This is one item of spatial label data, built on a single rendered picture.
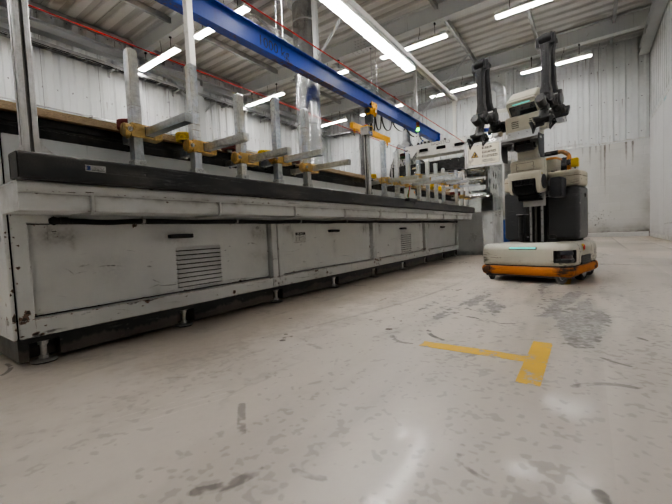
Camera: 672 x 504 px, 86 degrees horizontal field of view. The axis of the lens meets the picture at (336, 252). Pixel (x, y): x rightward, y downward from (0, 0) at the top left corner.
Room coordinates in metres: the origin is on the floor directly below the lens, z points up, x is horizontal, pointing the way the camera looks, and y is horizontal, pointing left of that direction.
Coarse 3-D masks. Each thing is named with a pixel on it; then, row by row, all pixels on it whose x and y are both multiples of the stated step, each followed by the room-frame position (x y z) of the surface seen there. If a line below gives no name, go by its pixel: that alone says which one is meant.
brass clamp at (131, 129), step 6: (120, 126) 1.34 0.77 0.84; (126, 126) 1.32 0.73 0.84; (132, 126) 1.33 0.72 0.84; (138, 126) 1.35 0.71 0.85; (144, 126) 1.37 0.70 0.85; (120, 132) 1.34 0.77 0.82; (126, 132) 1.32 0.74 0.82; (132, 132) 1.33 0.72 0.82; (138, 132) 1.35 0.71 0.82; (144, 132) 1.37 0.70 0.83; (144, 138) 1.37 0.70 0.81; (150, 138) 1.39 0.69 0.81; (156, 138) 1.40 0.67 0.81
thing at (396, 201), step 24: (24, 168) 1.06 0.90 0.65; (48, 168) 1.11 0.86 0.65; (72, 168) 1.16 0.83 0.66; (120, 168) 1.28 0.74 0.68; (144, 168) 1.34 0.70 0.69; (192, 168) 1.55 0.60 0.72; (216, 192) 1.60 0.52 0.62; (240, 192) 1.71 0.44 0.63; (264, 192) 1.83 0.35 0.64; (288, 192) 1.98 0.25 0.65; (312, 192) 2.15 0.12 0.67; (336, 192) 2.36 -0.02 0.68
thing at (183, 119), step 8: (184, 112) 1.22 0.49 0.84; (168, 120) 1.28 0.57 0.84; (176, 120) 1.25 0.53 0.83; (184, 120) 1.23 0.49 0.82; (192, 120) 1.25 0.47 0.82; (152, 128) 1.34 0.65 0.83; (160, 128) 1.31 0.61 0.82; (168, 128) 1.30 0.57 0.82; (176, 128) 1.30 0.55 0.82; (152, 136) 1.38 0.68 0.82; (128, 144) 1.47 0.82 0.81
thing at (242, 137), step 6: (222, 138) 1.50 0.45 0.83; (228, 138) 1.48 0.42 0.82; (234, 138) 1.46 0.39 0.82; (240, 138) 1.44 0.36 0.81; (246, 138) 1.44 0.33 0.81; (204, 144) 1.57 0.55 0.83; (210, 144) 1.55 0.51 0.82; (216, 144) 1.53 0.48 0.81; (222, 144) 1.50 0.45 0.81; (228, 144) 1.49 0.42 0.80; (234, 144) 1.50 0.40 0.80; (204, 150) 1.58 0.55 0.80; (210, 150) 1.58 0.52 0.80; (186, 156) 1.67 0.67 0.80
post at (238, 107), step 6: (234, 96) 1.76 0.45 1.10; (240, 96) 1.76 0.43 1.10; (234, 102) 1.76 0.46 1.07; (240, 102) 1.76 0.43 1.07; (234, 108) 1.76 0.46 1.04; (240, 108) 1.76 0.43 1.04; (234, 114) 1.77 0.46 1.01; (240, 114) 1.76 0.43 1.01; (234, 120) 1.77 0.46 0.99; (240, 120) 1.76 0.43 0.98; (234, 126) 1.77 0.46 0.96; (240, 126) 1.76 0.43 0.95; (240, 132) 1.75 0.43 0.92; (240, 144) 1.75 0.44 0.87; (240, 150) 1.75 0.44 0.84; (240, 168) 1.75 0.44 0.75; (246, 168) 1.77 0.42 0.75; (246, 174) 1.77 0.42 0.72
